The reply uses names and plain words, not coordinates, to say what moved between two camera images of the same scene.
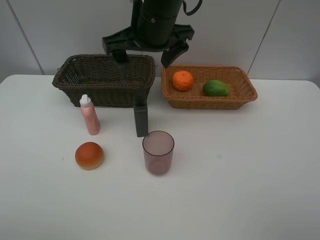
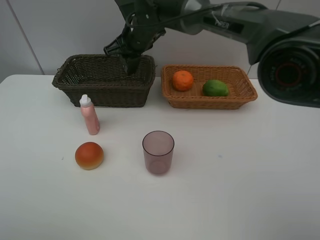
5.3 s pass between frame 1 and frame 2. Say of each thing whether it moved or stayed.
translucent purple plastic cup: stayed
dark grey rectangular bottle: moved
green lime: stayed
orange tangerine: stayed
